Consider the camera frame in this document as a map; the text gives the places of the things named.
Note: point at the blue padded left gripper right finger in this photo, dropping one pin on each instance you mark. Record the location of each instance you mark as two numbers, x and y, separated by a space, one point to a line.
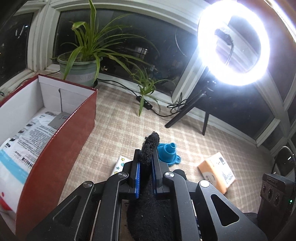
160 190

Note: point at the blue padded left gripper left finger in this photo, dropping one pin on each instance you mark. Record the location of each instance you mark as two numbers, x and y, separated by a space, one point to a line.
135 174

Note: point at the blue silicone funnel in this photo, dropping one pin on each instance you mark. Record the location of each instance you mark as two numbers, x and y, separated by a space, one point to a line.
167 153

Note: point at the dotted white tissue pack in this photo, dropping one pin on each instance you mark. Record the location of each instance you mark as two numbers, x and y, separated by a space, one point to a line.
118 167

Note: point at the black fuzzy glove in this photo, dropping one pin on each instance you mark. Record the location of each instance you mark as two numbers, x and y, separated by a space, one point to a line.
147 217

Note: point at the orange tissue pack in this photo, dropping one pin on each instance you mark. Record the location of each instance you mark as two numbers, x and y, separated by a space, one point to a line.
216 170

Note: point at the plaid beige mat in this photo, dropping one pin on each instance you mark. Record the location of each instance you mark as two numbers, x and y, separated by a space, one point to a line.
120 129

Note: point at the grey leaflet in box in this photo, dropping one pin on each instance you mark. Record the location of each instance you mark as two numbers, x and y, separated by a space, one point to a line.
59 120

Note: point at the black tripod stand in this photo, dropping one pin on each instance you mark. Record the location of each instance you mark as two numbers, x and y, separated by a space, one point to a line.
204 89

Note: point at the white blue wipes pack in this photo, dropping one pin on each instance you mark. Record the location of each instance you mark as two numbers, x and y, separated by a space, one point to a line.
19 154

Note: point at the black control box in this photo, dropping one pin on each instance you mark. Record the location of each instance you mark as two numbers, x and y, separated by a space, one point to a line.
276 204

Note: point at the red cardboard box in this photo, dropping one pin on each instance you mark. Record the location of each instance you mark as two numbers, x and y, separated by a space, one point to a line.
45 183

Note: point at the red white cloth item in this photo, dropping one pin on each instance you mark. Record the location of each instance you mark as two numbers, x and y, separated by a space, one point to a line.
4 203

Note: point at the green potted spider plant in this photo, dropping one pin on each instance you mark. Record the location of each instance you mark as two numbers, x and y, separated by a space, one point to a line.
94 44

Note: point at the white ring light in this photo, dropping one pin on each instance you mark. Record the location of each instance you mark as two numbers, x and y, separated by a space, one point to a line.
217 43

